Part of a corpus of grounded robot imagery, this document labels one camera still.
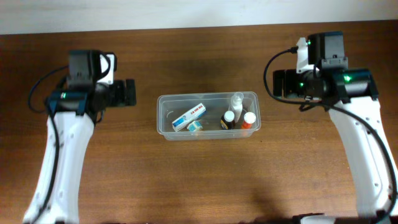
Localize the black cable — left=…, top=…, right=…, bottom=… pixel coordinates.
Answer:
left=27, top=52, right=113, bottom=224
left=262, top=47, right=398, bottom=224

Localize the dark bottle white cap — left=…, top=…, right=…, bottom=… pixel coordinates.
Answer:
left=220, top=111, right=235, bottom=130

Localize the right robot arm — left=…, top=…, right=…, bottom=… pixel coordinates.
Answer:
left=268, top=68, right=397, bottom=223

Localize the clear plastic container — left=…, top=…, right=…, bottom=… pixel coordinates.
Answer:
left=157, top=91, right=261, bottom=141

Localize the left black cable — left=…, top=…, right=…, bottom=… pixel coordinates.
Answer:
left=27, top=52, right=113, bottom=224

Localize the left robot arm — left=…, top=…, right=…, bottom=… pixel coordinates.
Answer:
left=22, top=78, right=136, bottom=223

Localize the gold lid balm jar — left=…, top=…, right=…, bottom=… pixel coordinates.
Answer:
left=187, top=121, right=203, bottom=132

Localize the right black cable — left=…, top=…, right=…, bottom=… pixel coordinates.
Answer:
left=262, top=47, right=398, bottom=224

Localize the orange tube white cap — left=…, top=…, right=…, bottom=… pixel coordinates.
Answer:
left=241, top=112, right=256, bottom=129

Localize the white spray bottle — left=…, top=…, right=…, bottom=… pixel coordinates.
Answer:
left=229, top=92, right=244, bottom=123

